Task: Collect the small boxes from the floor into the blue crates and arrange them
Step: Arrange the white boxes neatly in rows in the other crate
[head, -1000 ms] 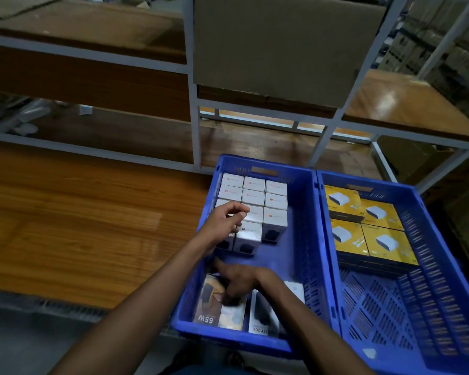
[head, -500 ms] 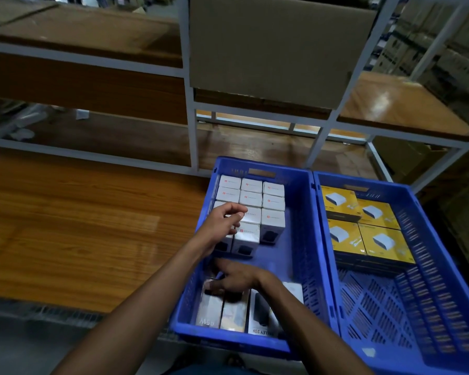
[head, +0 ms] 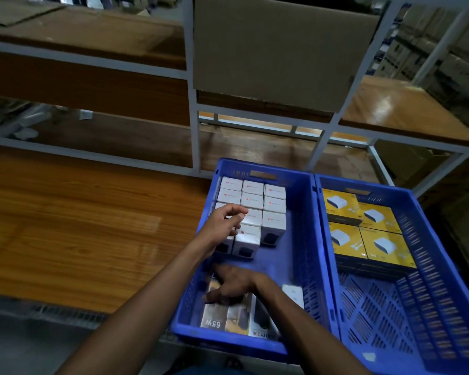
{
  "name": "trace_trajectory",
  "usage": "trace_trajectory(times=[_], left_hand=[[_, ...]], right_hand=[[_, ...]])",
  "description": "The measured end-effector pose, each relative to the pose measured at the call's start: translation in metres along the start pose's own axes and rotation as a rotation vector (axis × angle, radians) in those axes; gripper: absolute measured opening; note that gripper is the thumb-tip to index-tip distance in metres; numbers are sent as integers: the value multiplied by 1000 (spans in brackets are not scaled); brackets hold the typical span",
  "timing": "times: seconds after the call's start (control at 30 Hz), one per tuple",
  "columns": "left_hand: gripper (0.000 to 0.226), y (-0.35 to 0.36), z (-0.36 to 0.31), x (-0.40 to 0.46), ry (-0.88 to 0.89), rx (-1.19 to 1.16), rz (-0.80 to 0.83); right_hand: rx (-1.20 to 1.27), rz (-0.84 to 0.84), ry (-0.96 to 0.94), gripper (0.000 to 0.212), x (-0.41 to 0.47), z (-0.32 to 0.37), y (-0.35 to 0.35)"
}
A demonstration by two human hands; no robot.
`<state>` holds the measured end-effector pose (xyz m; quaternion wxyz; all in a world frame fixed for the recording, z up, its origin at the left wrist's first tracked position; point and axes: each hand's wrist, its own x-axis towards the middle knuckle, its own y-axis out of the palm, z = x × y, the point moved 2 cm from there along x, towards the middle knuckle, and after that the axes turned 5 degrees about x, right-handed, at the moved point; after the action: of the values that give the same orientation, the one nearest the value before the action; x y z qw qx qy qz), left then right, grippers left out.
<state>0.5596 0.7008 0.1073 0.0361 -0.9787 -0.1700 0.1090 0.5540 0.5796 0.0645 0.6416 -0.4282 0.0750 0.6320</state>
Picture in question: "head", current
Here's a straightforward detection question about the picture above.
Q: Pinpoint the grey charger package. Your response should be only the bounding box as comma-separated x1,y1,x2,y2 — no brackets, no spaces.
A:
200,279,230,332

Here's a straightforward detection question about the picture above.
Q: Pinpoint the stack of small white boxes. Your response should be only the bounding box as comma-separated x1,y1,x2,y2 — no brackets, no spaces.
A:
213,176,288,260

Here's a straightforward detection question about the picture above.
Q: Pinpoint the blue crate with slotted floor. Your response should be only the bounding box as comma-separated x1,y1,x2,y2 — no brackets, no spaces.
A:
314,173,469,375

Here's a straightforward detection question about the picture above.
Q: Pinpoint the metal wire mesh grid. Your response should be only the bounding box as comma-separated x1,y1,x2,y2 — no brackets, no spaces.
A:
0,295,108,330

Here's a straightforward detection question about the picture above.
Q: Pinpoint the person's right forearm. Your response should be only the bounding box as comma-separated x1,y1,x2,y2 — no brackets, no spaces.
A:
254,271,374,375

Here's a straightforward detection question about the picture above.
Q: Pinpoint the flat folded cardboard piece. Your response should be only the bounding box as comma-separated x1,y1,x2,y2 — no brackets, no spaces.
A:
0,0,65,28

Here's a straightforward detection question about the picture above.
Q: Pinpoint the yellow product box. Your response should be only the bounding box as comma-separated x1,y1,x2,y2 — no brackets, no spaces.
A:
357,202,402,234
360,226,417,269
328,222,368,259
322,188,362,221

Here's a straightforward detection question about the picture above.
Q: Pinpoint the blue crate with solid floor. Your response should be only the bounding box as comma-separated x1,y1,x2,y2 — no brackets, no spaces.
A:
170,158,341,364

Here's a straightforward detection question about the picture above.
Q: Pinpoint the white metal shelving rack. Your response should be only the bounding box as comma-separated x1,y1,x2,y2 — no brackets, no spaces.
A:
0,0,469,197

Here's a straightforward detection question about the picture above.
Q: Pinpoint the small white flat box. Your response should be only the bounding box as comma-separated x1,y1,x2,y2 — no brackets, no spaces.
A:
281,284,305,310

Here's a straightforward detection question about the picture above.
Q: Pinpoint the person's left hand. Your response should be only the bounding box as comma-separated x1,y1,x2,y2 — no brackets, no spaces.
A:
197,204,249,258

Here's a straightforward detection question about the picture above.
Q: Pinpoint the dark wooden shelf board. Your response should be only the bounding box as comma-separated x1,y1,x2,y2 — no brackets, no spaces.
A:
0,4,187,71

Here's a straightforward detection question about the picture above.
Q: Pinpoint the person's right hand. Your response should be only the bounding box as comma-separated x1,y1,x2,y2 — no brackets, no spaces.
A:
201,263,267,305

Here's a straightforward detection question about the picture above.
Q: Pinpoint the person's left forearm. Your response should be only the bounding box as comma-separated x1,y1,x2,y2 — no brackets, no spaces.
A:
55,234,216,375

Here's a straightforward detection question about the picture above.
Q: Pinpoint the tan product package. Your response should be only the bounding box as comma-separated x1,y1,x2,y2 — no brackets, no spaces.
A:
225,295,255,336

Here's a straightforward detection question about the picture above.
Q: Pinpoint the glossy wooden shelf board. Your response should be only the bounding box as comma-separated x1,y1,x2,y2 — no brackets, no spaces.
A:
339,76,469,147

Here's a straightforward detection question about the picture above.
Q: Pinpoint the stack of brown cardboard cartons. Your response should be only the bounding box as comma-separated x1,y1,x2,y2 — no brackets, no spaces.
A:
375,4,469,131

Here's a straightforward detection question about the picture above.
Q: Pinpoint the white plastic wrapping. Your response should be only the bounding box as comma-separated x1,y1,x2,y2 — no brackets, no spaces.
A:
0,98,57,142

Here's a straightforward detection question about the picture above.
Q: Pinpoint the white charger carton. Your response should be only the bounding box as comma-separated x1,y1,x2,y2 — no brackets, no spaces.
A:
215,236,235,255

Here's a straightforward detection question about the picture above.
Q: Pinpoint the large brown cardboard sheet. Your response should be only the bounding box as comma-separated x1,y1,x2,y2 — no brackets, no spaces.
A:
193,0,380,114

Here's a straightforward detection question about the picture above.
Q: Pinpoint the open brown cardboard box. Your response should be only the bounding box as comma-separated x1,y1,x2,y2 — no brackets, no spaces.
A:
375,140,451,189

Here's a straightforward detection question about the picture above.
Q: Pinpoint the white power bank package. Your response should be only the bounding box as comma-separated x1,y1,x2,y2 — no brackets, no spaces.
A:
248,297,280,342

